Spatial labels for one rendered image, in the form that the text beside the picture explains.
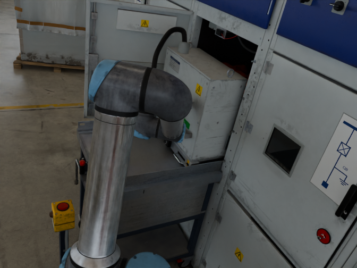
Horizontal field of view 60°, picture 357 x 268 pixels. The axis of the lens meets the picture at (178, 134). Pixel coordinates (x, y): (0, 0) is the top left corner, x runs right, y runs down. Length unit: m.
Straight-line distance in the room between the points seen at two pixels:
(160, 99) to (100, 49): 1.24
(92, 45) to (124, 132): 1.18
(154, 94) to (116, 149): 0.18
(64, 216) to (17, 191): 1.52
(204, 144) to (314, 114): 0.63
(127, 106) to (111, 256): 0.46
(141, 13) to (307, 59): 1.01
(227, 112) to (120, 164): 0.90
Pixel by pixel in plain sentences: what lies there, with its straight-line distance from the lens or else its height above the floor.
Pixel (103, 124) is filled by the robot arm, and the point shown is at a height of 1.47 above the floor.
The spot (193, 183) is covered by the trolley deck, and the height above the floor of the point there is 0.81.
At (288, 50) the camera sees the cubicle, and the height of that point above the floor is 1.61.
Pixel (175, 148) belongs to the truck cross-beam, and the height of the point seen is 0.90.
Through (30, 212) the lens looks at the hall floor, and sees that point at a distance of 2.67.
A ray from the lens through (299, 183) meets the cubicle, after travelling 1.36.
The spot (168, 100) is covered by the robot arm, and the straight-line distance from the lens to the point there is 0.78.
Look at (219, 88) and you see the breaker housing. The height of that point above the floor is 1.34.
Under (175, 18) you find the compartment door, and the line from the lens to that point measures 1.97.
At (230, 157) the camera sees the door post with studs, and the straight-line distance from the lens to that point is 1.71.
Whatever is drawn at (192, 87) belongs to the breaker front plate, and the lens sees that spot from 1.61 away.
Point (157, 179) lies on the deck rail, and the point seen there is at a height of 0.86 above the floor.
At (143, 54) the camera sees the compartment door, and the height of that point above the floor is 1.29.
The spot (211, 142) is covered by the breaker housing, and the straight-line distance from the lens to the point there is 1.69.
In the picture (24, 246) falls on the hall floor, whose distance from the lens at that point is 2.46.
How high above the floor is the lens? 1.87
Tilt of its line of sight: 30 degrees down
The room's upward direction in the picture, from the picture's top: 11 degrees clockwise
